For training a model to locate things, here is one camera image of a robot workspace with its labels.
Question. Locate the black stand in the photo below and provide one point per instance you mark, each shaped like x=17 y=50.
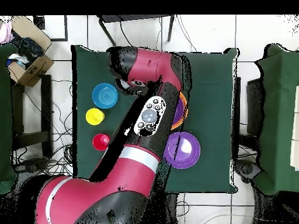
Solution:
x=254 y=105

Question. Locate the white panel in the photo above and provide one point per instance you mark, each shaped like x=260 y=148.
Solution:
x=296 y=151

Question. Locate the red plastic cup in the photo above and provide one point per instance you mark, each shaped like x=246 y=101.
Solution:
x=100 y=142

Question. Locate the black floor device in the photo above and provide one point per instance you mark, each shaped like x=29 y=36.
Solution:
x=35 y=164

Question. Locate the blue plastic bowl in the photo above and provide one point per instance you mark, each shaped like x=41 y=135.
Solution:
x=105 y=95

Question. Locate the dark green tablecloth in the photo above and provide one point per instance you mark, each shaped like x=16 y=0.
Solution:
x=210 y=93

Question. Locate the green cloth covered table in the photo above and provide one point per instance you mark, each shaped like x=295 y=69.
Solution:
x=5 y=116
x=280 y=116

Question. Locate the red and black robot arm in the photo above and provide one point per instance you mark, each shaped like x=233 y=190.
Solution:
x=130 y=172

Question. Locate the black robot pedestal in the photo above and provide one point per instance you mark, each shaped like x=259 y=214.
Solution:
x=171 y=210

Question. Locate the black floor frame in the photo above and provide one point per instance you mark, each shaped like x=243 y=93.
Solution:
x=38 y=22

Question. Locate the cardboard box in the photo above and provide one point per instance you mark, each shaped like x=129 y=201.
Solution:
x=35 y=70

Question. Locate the yellow plastic cup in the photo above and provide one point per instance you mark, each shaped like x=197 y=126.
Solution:
x=94 y=116

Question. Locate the pile of clothes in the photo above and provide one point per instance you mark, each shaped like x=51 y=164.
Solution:
x=28 y=49

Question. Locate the grey round floor foot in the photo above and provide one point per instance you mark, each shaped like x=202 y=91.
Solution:
x=247 y=169

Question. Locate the black metal frame table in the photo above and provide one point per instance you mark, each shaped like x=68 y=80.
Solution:
x=135 y=18

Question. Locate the large orange plastic bowl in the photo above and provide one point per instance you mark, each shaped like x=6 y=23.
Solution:
x=186 y=105

